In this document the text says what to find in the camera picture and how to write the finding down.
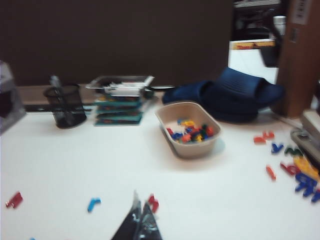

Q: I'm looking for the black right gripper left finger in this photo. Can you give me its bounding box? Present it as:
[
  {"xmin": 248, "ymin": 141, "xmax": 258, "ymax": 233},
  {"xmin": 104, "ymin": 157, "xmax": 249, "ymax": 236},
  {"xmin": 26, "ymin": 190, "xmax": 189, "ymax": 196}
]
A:
[{"xmin": 111, "ymin": 189, "xmax": 143, "ymax": 240}]

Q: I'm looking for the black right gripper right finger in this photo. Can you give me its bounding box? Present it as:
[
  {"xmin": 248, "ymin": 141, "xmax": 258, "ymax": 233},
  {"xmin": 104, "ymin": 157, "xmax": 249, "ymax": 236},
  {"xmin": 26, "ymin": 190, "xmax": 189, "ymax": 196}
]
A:
[{"xmin": 136, "ymin": 201, "xmax": 163, "ymax": 240}]

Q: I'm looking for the red letter h magnet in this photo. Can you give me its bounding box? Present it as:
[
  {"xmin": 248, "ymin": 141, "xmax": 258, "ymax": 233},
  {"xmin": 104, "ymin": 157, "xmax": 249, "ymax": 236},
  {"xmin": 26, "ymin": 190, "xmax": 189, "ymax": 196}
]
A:
[
  {"xmin": 5, "ymin": 191, "xmax": 24, "ymax": 209},
  {"xmin": 147, "ymin": 194, "xmax": 160, "ymax": 214}
]

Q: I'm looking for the blue letter r magnet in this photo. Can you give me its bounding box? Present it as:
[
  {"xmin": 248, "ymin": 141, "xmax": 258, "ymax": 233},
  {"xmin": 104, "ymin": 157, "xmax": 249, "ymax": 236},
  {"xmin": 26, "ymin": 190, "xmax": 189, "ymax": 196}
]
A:
[{"xmin": 87, "ymin": 197, "xmax": 102, "ymax": 214}]

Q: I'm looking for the letter magnet card pack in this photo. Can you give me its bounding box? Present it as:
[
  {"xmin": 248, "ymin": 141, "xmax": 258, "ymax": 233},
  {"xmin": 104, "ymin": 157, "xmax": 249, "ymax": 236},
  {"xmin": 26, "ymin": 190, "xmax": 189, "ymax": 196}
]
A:
[
  {"xmin": 94, "ymin": 101, "xmax": 144, "ymax": 112},
  {"xmin": 95, "ymin": 111, "xmax": 145, "ymax": 119},
  {"xmin": 93, "ymin": 116, "xmax": 144, "ymax": 127},
  {"xmin": 95, "ymin": 95, "xmax": 143, "ymax": 104}
]

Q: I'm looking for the orange letter i magnet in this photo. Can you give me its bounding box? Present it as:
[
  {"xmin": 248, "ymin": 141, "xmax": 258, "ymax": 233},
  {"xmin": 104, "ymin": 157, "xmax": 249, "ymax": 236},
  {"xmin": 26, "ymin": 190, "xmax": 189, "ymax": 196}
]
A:
[{"xmin": 265, "ymin": 164, "xmax": 277, "ymax": 182}]

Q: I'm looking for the blue letter y magnet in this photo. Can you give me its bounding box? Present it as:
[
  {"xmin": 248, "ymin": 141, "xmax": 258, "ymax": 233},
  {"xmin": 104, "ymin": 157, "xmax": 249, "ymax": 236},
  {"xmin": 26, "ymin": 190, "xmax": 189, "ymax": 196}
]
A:
[{"xmin": 270, "ymin": 142, "xmax": 285, "ymax": 155}]

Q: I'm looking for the red letter b magnet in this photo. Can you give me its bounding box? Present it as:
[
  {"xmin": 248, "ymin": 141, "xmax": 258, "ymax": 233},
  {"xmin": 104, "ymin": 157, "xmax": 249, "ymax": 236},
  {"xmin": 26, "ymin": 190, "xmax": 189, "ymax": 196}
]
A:
[{"xmin": 279, "ymin": 162, "xmax": 301, "ymax": 176}]

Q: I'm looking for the blue letter g magnet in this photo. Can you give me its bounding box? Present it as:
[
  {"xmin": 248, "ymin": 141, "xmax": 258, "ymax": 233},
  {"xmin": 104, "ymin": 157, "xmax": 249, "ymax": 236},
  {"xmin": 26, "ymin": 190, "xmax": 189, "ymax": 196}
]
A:
[{"xmin": 294, "ymin": 172, "xmax": 319, "ymax": 193}]

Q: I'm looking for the green letter m magnet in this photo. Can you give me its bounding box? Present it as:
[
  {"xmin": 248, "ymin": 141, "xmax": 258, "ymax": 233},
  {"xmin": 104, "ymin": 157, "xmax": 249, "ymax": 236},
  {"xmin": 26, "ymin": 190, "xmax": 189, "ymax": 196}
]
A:
[{"xmin": 284, "ymin": 147, "xmax": 304, "ymax": 157}]

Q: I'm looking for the blue letter h magnet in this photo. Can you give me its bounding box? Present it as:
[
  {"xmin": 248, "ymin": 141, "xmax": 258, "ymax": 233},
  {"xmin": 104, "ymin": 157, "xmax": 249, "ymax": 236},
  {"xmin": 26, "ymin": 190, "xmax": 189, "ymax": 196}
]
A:
[{"xmin": 301, "ymin": 182, "xmax": 320, "ymax": 198}]

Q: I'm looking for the beige pulp tray bowl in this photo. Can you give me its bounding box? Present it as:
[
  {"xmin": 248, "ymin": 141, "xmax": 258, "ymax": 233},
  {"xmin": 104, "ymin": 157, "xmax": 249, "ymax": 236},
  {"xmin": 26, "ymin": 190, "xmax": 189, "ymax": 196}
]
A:
[{"xmin": 154, "ymin": 100, "xmax": 222, "ymax": 160}]

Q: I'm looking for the black mesh pen holder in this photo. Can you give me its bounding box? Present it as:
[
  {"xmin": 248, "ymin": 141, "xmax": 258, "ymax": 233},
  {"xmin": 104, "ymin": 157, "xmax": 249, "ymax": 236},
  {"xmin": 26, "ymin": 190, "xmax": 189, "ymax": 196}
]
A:
[{"xmin": 43, "ymin": 83, "xmax": 87, "ymax": 130}]

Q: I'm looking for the white marker pen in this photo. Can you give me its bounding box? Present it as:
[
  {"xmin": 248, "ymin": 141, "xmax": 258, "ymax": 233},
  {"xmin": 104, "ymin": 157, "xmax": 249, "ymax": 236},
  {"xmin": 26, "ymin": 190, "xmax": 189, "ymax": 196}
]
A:
[{"xmin": 104, "ymin": 83, "xmax": 144, "ymax": 96}]

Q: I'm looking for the clear plastic tray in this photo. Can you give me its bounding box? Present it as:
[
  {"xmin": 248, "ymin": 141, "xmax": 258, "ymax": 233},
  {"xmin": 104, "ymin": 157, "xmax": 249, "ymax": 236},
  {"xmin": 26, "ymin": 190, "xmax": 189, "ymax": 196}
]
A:
[{"xmin": 85, "ymin": 75, "xmax": 155, "ymax": 97}]

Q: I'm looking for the grey face mask box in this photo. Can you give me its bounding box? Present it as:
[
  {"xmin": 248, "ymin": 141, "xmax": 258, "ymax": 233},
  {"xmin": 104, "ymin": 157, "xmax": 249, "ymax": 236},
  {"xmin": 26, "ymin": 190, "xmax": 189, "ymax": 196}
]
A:
[{"xmin": 0, "ymin": 61, "xmax": 27, "ymax": 136}]

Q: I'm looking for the grey stapler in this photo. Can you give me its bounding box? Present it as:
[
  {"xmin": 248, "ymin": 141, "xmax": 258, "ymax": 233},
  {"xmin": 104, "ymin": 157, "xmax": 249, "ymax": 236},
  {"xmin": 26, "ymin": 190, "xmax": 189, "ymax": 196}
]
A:
[{"xmin": 290, "ymin": 109, "xmax": 320, "ymax": 164}]

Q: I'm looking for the brown desk partition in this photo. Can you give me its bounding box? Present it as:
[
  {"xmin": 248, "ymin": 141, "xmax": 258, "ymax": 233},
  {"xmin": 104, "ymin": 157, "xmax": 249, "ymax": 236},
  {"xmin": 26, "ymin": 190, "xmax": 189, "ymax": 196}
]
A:
[{"xmin": 0, "ymin": 0, "xmax": 235, "ymax": 88}]

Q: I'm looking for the white box with yellow label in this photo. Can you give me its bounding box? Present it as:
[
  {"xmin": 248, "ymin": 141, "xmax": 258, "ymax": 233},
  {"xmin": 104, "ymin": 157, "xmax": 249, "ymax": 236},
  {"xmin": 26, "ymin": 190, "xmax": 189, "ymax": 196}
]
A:
[{"xmin": 227, "ymin": 38, "xmax": 280, "ymax": 85}]

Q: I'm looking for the brown wooden box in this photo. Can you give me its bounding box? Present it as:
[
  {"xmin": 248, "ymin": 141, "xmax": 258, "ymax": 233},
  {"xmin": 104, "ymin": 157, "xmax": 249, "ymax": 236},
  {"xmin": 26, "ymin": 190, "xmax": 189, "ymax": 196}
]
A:
[{"xmin": 271, "ymin": 0, "xmax": 320, "ymax": 119}]

